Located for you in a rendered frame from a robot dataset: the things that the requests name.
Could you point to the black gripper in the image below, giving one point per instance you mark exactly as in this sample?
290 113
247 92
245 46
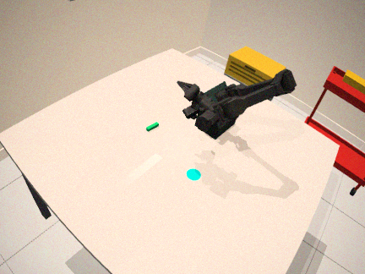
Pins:
192 92

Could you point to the green rectangular post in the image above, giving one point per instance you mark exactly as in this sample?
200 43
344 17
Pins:
152 126

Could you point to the cyan circle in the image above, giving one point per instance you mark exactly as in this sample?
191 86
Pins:
193 174

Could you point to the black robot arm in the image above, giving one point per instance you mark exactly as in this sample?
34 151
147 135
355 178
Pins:
235 99

